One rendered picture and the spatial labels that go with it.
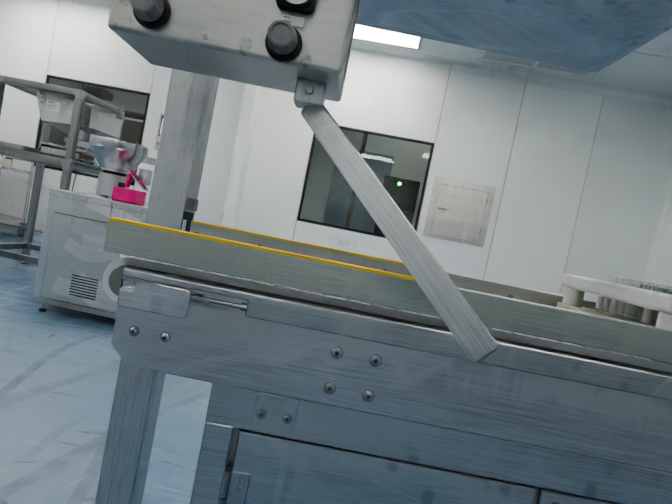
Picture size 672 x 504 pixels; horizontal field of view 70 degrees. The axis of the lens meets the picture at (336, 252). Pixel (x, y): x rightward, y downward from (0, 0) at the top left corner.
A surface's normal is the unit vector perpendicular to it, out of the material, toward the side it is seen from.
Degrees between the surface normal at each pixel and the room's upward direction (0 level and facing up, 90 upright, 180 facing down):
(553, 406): 90
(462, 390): 90
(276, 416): 90
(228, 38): 90
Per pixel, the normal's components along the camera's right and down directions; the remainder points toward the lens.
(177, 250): 0.00, 0.05
